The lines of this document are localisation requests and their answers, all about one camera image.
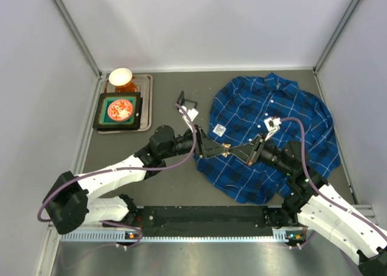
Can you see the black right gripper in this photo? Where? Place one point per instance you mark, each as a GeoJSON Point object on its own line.
{"type": "Point", "coordinates": [257, 149]}

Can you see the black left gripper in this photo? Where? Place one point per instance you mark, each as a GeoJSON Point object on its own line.
{"type": "Point", "coordinates": [200, 142]}

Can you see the red maple leaf brooch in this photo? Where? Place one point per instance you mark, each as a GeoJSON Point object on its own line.
{"type": "Point", "coordinates": [226, 148]}

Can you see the blue plaid button shirt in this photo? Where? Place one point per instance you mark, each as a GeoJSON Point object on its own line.
{"type": "Point", "coordinates": [250, 106]}

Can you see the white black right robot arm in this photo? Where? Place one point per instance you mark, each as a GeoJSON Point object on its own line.
{"type": "Point", "coordinates": [326, 197]}

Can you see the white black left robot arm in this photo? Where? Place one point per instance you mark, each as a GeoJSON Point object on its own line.
{"type": "Point", "coordinates": [76, 200]}

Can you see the small black open box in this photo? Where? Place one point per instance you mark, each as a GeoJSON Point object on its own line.
{"type": "Point", "coordinates": [185, 103]}

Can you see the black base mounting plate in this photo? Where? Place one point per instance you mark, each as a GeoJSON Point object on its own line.
{"type": "Point", "coordinates": [213, 221]}

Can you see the silver metal tray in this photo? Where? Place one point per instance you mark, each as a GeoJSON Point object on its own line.
{"type": "Point", "coordinates": [144, 83]}

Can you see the red patterned bowl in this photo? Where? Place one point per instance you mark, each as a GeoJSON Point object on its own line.
{"type": "Point", "coordinates": [120, 110]}

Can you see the black square tray green liner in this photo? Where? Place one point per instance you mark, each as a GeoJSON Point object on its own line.
{"type": "Point", "coordinates": [102, 121]}

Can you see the white bowl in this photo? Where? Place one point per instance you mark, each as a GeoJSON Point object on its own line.
{"type": "Point", "coordinates": [120, 77]}

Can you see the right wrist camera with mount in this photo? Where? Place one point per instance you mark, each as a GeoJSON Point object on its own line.
{"type": "Point", "coordinates": [272, 125]}

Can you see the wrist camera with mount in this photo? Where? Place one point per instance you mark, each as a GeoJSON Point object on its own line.
{"type": "Point", "coordinates": [272, 125]}
{"type": "Point", "coordinates": [191, 115]}

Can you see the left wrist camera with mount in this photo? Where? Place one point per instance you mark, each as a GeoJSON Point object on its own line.
{"type": "Point", "coordinates": [191, 115]}

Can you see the aluminium front frame rail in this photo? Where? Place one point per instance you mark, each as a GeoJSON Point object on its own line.
{"type": "Point", "coordinates": [129, 235]}

